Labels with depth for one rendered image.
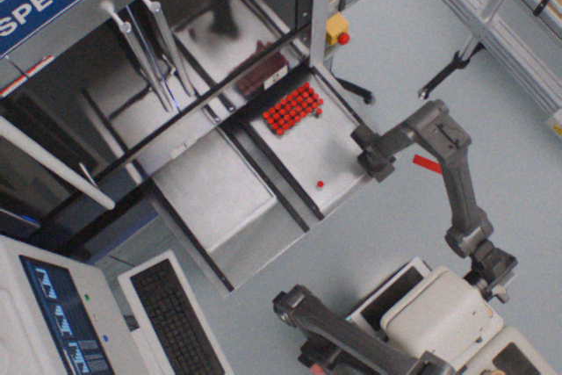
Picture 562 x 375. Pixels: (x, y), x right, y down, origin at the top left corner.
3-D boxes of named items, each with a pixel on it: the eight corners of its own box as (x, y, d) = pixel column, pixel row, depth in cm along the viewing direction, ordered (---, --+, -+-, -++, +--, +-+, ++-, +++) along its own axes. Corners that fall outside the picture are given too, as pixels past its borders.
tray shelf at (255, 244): (132, 176, 194) (130, 176, 192) (304, 47, 204) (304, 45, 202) (223, 299, 184) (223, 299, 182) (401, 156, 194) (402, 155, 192)
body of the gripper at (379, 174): (372, 144, 183) (375, 137, 176) (395, 170, 181) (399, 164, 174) (356, 158, 182) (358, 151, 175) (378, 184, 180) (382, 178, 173)
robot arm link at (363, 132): (375, 162, 162) (399, 142, 163) (346, 129, 164) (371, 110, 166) (371, 173, 174) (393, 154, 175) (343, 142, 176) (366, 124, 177)
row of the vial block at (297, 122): (275, 135, 194) (274, 131, 190) (320, 102, 197) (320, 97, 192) (279, 140, 194) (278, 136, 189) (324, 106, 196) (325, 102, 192)
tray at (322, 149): (250, 126, 195) (249, 122, 192) (315, 78, 199) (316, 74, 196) (319, 211, 188) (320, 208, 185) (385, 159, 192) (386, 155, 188)
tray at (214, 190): (142, 166, 193) (140, 162, 189) (208, 115, 197) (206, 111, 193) (207, 251, 186) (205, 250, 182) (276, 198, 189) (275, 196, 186)
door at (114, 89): (38, 221, 155) (-93, 162, 98) (178, 112, 162) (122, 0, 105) (39, 223, 155) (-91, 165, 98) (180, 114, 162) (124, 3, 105)
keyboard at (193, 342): (129, 277, 191) (127, 277, 189) (169, 257, 193) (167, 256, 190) (185, 393, 182) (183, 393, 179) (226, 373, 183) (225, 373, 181)
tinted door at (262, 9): (180, 111, 162) (124, -1, 105) (308, 18, 168) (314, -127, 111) (181, 113, 162) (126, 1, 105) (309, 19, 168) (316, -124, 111)
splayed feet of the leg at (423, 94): (413, 92, 291) (418, 81, 277) (484, 35, 298) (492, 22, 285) (423, 104, 289) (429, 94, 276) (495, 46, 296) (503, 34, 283)
